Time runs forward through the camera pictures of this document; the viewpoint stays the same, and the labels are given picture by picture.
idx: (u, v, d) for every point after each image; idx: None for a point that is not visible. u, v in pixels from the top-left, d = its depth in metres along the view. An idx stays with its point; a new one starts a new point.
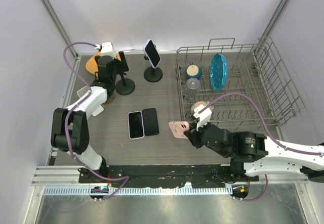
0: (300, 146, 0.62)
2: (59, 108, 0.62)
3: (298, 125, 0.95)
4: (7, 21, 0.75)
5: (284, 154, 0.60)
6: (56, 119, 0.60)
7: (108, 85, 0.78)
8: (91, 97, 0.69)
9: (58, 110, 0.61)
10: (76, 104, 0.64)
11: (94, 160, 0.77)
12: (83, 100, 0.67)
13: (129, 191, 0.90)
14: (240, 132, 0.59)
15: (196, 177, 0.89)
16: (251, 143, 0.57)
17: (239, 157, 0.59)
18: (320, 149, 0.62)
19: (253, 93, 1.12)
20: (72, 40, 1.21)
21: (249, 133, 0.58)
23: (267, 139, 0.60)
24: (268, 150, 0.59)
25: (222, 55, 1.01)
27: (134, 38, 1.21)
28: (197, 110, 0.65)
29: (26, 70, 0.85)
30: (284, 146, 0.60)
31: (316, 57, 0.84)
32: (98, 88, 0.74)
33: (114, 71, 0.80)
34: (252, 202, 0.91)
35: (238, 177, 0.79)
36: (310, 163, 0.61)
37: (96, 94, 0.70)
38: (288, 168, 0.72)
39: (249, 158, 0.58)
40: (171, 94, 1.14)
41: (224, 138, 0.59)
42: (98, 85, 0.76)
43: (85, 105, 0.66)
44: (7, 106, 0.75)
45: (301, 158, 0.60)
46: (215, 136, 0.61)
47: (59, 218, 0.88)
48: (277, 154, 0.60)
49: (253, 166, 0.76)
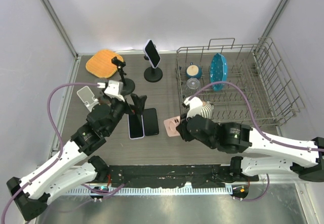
0: (289, 140, 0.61)
2: (12, 181, 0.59)
3: (298, 125, 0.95)
4: (7, 21, 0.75)
5: (268, 146, 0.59)
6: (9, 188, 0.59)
7: (91, 143, 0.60)
8: (51, 171, 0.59)
9: (11, 183, 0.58)
10: (26, 185, 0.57)
11: (81, 180, 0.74)
12: (39, 176, 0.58)
13: (129, 191, 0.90)
14: (227, 123, 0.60)
15: (196, 177, 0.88)
16: (235, 133, 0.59)
17: (221, 147, 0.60)
18: (309, 144, 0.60)
19: (253, 93, 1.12)
20: (72, 40, 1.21)
21: (236, 124, 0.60)
23: (252, 130, 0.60)
24: (251, 141, 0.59)
25: (222, 55, 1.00)
27: (134, 38, 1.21)
28: (189, 98, 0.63)
29: (26, 71, 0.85)
30: (269, 139, 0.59)
31: (316, 57, 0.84)
32: (74, 146, 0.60)
33: (109, 124, 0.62)
34: (252, 202, 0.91)
35: (237, 176, 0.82)
36: (298, 158, 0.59)
37: (58, 167, 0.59)
38: (280, 166, 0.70)
39: (232, 148, 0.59)
40: (171, 94, 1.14)
41: (204, 127, 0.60)
42: (79, 139, 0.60)
43: (41, 182, 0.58)
44: (7, 106, 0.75)
45: (288, 152, 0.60)
46: (198, 125, 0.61)
47: (60, 218, 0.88)
48: (261, 146, 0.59)
49: (249, 165, 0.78)
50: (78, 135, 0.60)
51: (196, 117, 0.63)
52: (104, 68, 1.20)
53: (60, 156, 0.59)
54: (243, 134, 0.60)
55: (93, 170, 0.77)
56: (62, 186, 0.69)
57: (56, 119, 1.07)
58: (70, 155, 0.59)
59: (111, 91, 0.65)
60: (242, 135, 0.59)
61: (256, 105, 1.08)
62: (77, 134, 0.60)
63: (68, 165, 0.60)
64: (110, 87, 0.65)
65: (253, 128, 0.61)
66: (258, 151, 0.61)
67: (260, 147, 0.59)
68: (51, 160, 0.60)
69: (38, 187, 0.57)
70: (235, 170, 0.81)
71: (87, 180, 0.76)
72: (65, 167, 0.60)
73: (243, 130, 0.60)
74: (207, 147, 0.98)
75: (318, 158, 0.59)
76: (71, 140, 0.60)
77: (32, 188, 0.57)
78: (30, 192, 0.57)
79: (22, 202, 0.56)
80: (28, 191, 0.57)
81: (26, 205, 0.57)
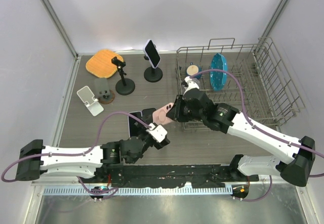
0: (274, 132, 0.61)
2: (38, 143, 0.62)
3: (298, 125, 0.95)
4: (7, 21, 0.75)
5: (249, 131, 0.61)
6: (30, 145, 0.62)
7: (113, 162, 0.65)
8: (71, 159, 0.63)
9: (36, 144, 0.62)
10: (46, 155, 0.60)
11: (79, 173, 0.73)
12: (61, 155, 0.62)
13: (129, 191, 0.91)
14: (219, 104, 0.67)
15: (196, 177, 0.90)
16: (221, 112, 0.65)
17: (207, 121, 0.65)
18: (292, 139, 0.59)
19: (253, 93, 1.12)
20: (72, 40, 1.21)
21: (227, 105, 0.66)
23: (239, 114, 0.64)
24: (234, 122, 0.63)
25: (222, 55, 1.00)
27: (134, 38, 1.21)
28: (191, 79, 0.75)
29: (26, 71, 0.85)
30: (251, 124, 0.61)
31: (316, 57, 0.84)
32: (98, 154, 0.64)
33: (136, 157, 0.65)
34: (252, 202, 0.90)
35: (234, 173, 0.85)
36: (275, 149, 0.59)
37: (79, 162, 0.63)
38: (269, 165, 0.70)
39: (216, 124, 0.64)
40: (171, 94, 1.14)
41: (198, 97, 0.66)
42: (107, 153, 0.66)
43: (57, 160, 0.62)
44: (7, 105, 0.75)
45: (267, 141, 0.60)
46: (192, 95, 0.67)
47: (59, 218, 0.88)
48: (242, 129, 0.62)
49: (244, 162, 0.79)
50: (108, 148, 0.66)
51: (193, 90, 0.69)
52: (105, 68, 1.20)
53: (86, 153, 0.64)
54: (230, 116, 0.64)
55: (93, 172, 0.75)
56: (60, 170, 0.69)
57: (56, 119, 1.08)
58: (92, 158, 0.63)
59: (157, 135, 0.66)
60: (228, 116, 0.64)
61: (255, 104, 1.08)
62: (107, 147, 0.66)
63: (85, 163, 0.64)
64: (157, 132, 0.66)
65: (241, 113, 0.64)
66: (239, 135, 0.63)
67: (240, 130, 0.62)
68: (78, 150, 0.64)
69: (52, 163, 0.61)
70: (233, 166, 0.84)
71: (83, 176, 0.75)
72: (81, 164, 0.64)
73: (231, 112, 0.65)
74: (207, 147, 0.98)
75: (296, 153, 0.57)
76: (100, 148, 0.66)
77: (47, 162, 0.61)
78: (45, 162, 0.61)
79: (33, 167, 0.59)
80: (44, 160, 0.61)
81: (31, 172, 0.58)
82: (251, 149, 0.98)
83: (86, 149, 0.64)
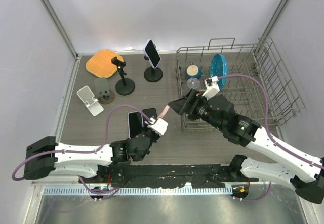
0: (295, 150, 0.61)
2: (52, 139, 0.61)
3: (298, 125, 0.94)
4: (7, 21, 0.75)
5: (270, 148, 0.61)
6: (43, 141, 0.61)
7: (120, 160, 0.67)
8: (84, 157, 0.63)
9: (50, 140, 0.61)
10: (61, 151, 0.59)
11: (81, 172, 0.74)
12: (74, 152, 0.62)
13: (129, 191, 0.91)
14: (240, 116, 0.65)
15: (196, 177, 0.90)
16: (242, 126, 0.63)
17: (228, 133, 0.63)
18: (314, 159, 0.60)
19: (253, 93, 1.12)
20: (72, 40, 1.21)
21: (247, 119, 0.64)
23: (260, 129, 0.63)
24: (256, 137, 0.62)
25: (222, 55, 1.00)
27: (135, 38, 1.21)
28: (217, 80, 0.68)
29: (26, 71, 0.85)
30: (274, 140, 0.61)
31: (316, 57, 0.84)
32: (109, 152, 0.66)
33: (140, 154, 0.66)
34: (252, 202, 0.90)
35: (234, 174, 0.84)
36: (296, 167, 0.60)
37: (93, 159, 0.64)
38: (281, 175, 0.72)
39: (236, 138, 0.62)
40: (171, 94, 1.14)
41: (226, 108, 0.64)
42: (115, 151, 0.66)
43: (71, 158, 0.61)
44: (7, 105, 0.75)
45: (288, 160, 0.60)
46: (220, 105, 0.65)
47: (60, 218, 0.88)
48: (264, 145, 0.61)
49: (250, 166, 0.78)
50: (116, 146, 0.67)
51: (220, 97, 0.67)
52: (105, 67, 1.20)
53: (97, 150, 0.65)
54: (250, 130, 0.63)
55: (95, 171, 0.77)
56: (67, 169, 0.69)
57: (56, 119, 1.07)
58: (103, 156, 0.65)
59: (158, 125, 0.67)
60: (249, 130, 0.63)
61: (255, 105, 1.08)
62: (115, 145, 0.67)
63: (96, 161, 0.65)
64: (159, 125, 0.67)
65: (262, 127, 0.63)
66: (260, 150, 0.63)
67: (262, 146, 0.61)
68: (89, 148, 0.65)
69: (66, 160, 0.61)
70: (234, 166, 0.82)
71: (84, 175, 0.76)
72: (91, 162, 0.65)
73: (251, 126, 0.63)
74: (207, 147, 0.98)
75: (317, 174, 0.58)
76: (110, 146, 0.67)
77: (62, 159, 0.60)
78: (59, 159, 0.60)
79: (47, 162, 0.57)
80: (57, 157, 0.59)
81: (45, 168, 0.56)
82: (251, 149, 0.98)
83: (97, 147, 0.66)
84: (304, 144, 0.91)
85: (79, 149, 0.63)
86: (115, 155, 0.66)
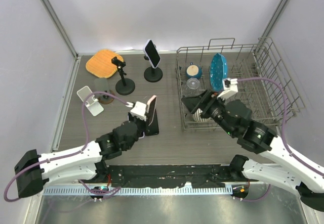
0: (309, 162, 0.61)
2: (33, 152, 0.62)
3: (298, 125, 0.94)
4: (8, 21, 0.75)
5: (286, 158, 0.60)
6: (25, 158, 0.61)
7: (110, 151, 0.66)
8: (71, 159, 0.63)
9: (31, 154, 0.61)
10: (45, 161, 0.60)
11: (80, 176, 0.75)
12: (59, 158, 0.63)
13: (129, 191, 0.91)
14: (256, 123, 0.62)
15: (196, 177, 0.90)
16: (258, 134, 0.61)
17: (243, 140, 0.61)
18: None
19: (253, 93, 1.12)
20: (72, 40, 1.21)
21: (264, 127, 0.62)
23: (276, 137, 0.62)
24: (272, 146, 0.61)
25: (222, 55, 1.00)
27: (135, 38, 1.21)
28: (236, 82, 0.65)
29: (26, 71, 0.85)
30: (290, 151, 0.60)
31: (316, 57, 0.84)
32: (96, 148, 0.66)
33: (130, 142, 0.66)
34: (252, 202, 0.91)
35: (234, 174, 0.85)
36: (308, 178, 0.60)
37: (81, 159, 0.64)
38: (286, 181, 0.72)
39: (251, 146, 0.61)
40: (171, 94, 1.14)
41: (244, 116, 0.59)
42: (103, 145, 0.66)
43: (58, 164, 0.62)
44: (7, 105, 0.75)
45: (302, 171, 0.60)
46: (238, 111, 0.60)
47: (59, 218, 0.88)
48: (279, 155, 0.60)
49: (252, 168, 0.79)
50: (102, 140, 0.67)
51: (237, 102, 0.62)
52: (105, 67, 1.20)
53: (83, 150, 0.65)
54: (266, 138, 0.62)
55: (94, 170, 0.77)
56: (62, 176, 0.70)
57: (56, 119, 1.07)
58: (90, 153, 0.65)
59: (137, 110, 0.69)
60: (264, 138, 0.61)
61: (256, 105, 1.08)
62: (102, 139, 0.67)
63: (86, 160, 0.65)
64: (137, 107, 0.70)
65: (277, 136, 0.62)
66: (274, 159, 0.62)
67: (278, 156, 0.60)
68: (75, 149, 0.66)
69: (53, 168, 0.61)
70: (235, 166, 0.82)
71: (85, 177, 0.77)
72: (81, 162, 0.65)
73: (267, 133, 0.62)
74: (207, 147, 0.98)
75: None
76: (95, 142, 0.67)
77: (48, 168, 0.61)
78: (45, 170, 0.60)
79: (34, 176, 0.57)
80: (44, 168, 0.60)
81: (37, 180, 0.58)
82: None
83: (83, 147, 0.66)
84: (304, 144, 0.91)
85: (65, 153, 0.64)
86: (104, 148, 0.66)
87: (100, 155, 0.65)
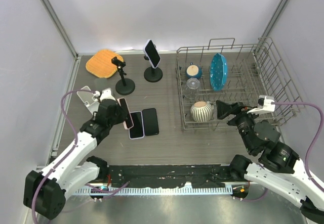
0: None
2: (33, 172, 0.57)
3: (299, 126, 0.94)
4: (7, 21, 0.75)
5: (304, 181, 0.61)
6: (28, 184, 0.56)
7: (99, 130, 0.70)
8: (71, 157, 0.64)
9: (33, 175, 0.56)
10: (52, 170, 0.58)
11: (87, 177, 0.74)
12: (62, 162, 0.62)
13: (129, 191, 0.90)
14: (281, 143, 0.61)
15: (196, 177, 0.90)
16: (284, 157, 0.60)
17: (268, 161, 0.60)
18: None
19: (253, 93, 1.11)
20: (72, 40, 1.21)
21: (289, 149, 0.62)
23: (298, 161, 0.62)
24: (294, 170, 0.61)
25: (222, 55, 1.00)
27: (135, 38, 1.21)
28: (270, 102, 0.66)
29: (26, 71, 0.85)
30: (310, 175, 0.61)
31: (316, 57, 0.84)
32: (87, 135, 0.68)
33: (113, 114, 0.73)
34: (252, 202, 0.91)
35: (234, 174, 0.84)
36: (319, 199, 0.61)
37: (80, 150, 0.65)
38: (290, 192, 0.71)
39: (274, 167, 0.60)
40: (171, 94, 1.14)
41: (274, 139, 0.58)
42: (89, 129, 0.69)
43: (64, 166, 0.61)
44: (7, 104, 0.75)
45: (317, 193, 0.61)
46: (267, 134, 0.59)
47: (60, 218, 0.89)
48: (298, 177, 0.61)
49: (256, 173, 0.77)
50: (86, 126, 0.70)
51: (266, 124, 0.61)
52: (105, 67, 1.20)
53: (77, 143, 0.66)
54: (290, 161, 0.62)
55: (96, 166, 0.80)
56: (74, 182, 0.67)
57: (56, 119, 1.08)
58: (85, 141, 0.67)
59: (105, 95, 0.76)
60: (288, 161, 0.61)
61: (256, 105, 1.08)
62: (85, 126, 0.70)
63: (84, 150, 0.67)
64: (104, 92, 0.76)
65: (300, 160, 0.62)
66: (292, 179, 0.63)
67: (298, 178, 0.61)
68: (69, 148, 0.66)
69: (63, 172, 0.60)
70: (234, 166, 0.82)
71: (91, 176, 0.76)
72: (80, 154, 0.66)
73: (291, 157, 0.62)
74: (207, 147, 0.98)
75: None
76: (81, 131, 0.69)
77: (58, 173, 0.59)
78: (57, 177, 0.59)
79: (50, 187, 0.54)
80: (54, 176, 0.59)
81: (56, 189, 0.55)
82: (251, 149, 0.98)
83: (74, 141, 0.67)
84: (305, 144, 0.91)
85: (62, 157, 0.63)
86: (93, 131, 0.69)
87: (94, 138, 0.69)
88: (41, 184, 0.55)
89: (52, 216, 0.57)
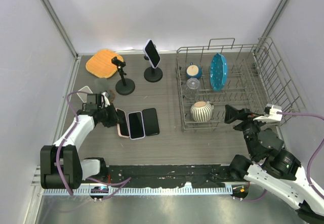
0: None
2: (45, 147, 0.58)
3: (298, 127, 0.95)
4: (7, 21, 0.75)
5: (306, 188, 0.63)
6: (45, 158, 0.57)
7: (94, 113, 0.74)
8: (77, 130, 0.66)
9: (46, 149, 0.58)
10: (64, 141, 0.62)
11: (92, 166, 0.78)
12: (70, 135, 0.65)
13: (129, 191, 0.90)
14: (285, 150, 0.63)
15: (196, 177, 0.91)
16: (287, 164, 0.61)
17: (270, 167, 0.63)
18: None
19: (253, 93, 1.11)
20: (72, 40, 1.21)
21: (292, 156, 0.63)
23: (300, 168, 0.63)
24: (296, 176, 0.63)
25: (222, 55, 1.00)
27: (135, 38, 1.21)
28: (277, 110, 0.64)
29: (26, 71, 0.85)
30: (310, 182, 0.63)
31: (316, 57, 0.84)
32: (84, 116, 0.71)
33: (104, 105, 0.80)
34: (252, 202, 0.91)
35: (234, 174, 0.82)
36: (318, 206, 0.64)
37: (82, 126, 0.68)
38: (289, 196, 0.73)
39: (276, 173, 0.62)
40: (171, 94, 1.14)
41: (277, 148, 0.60)
42: (84, 112, 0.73)
43: (74, 137, 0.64)
44: (6, 104, 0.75)
45: (316, 199, 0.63)
46: (271, 142, 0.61)
47: (59, 218, 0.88)
48: (300, 184, 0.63)
49: (256, 175, 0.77)
50: (81, 111, 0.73)
51: (271, 132, 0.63)
52: (105, 67, 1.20)
53: (78, 121, 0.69)
54: (292, 168, 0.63)
55: (97, 159, 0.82)
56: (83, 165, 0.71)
57: (57, 119, 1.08)
58: (84, 120, 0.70)
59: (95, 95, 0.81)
60: (291, 168, 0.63)
61: (255, 105, 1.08)
62: (80, 110, 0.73)
63: (86, 126, 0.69)
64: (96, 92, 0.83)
65: (301, 167, 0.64)
66: (293, 184, 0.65)
67: (299, 185, 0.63)
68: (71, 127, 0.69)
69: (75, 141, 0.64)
70: (232, 166, 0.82)
71: (95, 169, 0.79)
72: (83, 131, 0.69)
73: (293, 164, 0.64)
74: (207, 147, 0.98)
75: None
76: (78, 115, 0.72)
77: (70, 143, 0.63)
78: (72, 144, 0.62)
79: (69, 151, 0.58)
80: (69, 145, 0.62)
81: (74, 151, 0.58)
82: None
83: (75, 119, 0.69)
84: (304, 144, 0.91)
85: (69, 131, 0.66)
86: (87, 113, 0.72)
87: (91, 117, 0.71)
88: (58, 151, 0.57)
89: (78, 182, 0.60)
